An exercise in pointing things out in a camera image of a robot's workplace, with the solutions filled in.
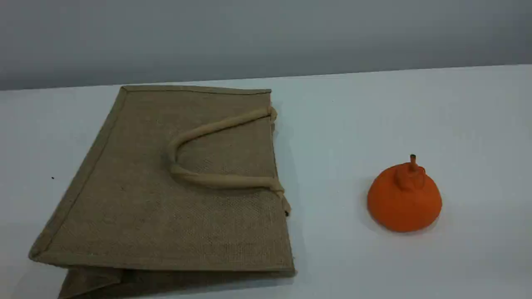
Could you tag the brown jute bag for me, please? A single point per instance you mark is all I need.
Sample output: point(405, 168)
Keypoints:
point(166, 207)

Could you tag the orange toy fruit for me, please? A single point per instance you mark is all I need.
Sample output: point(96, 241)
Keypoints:
point(403, 203)

